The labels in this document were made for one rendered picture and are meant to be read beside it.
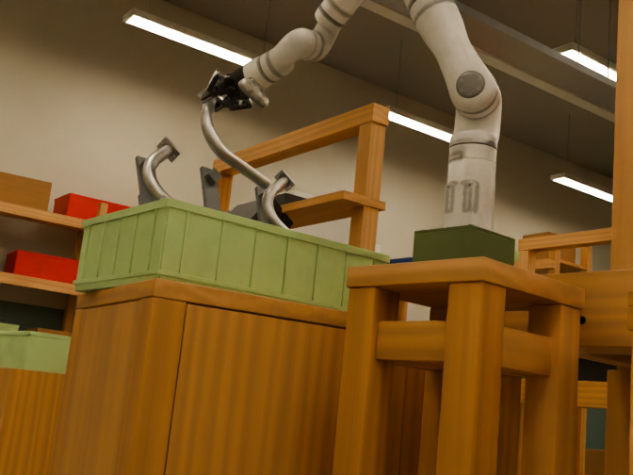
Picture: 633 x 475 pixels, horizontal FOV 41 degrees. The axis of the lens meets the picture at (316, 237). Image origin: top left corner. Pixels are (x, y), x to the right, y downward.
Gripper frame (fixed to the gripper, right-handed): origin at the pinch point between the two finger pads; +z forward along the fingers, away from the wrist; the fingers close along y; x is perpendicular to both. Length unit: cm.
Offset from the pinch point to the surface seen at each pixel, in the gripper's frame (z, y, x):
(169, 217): -10, 13, 50
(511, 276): -69, -16, 70
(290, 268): -16, -18, 47
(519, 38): 31, -278, -316
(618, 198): -66, -94, -1
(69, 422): 36, -5, 76
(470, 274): -65, -9, 72
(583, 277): -71, -44, 55
